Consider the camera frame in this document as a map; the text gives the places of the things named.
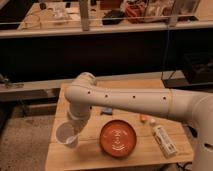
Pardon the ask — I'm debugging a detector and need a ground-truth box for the white ceramic cup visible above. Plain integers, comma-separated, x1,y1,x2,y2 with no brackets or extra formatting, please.
55,122,78,148

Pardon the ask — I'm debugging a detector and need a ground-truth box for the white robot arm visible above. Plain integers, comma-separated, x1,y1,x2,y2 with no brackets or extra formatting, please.
64,72,213,171

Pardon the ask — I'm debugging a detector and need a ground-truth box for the orange plate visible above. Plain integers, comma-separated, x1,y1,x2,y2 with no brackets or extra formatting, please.
99,120,137,158

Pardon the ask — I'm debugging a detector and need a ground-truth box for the black bag on shelf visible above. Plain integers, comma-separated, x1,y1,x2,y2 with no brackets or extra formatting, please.
102,10,124,25

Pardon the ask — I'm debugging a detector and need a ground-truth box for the wooden table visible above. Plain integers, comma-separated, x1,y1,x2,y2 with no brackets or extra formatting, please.
45,83,193,171

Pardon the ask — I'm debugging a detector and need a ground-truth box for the orange clutter on shelf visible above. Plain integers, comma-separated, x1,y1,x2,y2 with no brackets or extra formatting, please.
125,0,173,24

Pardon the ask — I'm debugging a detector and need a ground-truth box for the grey shelf post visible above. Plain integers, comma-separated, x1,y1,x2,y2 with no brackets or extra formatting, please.
79,0,90,31
168,0,182,27

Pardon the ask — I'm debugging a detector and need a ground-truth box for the grey right shelf post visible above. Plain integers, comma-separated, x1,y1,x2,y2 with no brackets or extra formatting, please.
168,0,182,27

